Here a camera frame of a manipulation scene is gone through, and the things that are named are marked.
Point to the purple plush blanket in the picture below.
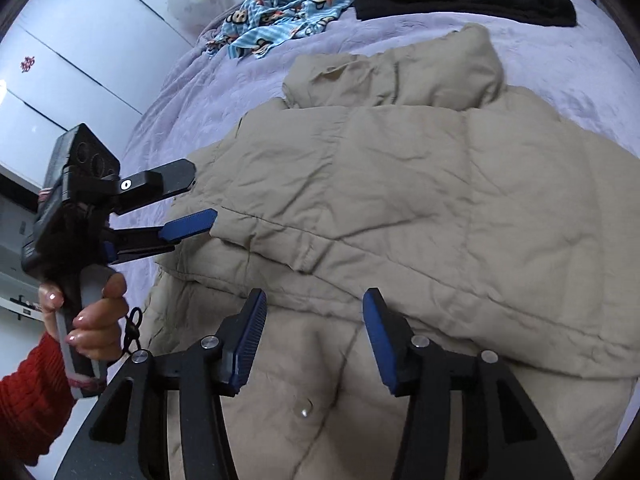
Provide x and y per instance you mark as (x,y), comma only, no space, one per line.
(550,60)

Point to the red wardrobe sticker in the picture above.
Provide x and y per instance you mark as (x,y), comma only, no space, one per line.
(28,65)

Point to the person's left hand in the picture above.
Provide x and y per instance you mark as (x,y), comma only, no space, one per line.
(95,322)

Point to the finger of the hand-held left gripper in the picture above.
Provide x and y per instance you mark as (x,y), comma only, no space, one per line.
(160,180)
(187,223)

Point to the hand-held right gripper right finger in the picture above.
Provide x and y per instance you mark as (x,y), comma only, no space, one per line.
(377,332)

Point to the blue monkey print cloth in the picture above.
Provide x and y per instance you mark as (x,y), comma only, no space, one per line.
(280,10)

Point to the white wardrobe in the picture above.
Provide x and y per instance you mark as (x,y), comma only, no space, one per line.
(75,60)

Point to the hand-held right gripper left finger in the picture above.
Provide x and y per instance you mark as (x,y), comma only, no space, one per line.
(251,332)

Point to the white shelf unit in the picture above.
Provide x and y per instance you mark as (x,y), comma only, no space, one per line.
(15,240)

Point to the person's left forearm red sleeve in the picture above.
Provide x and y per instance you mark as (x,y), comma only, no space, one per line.
(30,400)

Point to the beige puffer jacket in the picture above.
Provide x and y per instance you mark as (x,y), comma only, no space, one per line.
(400,185)

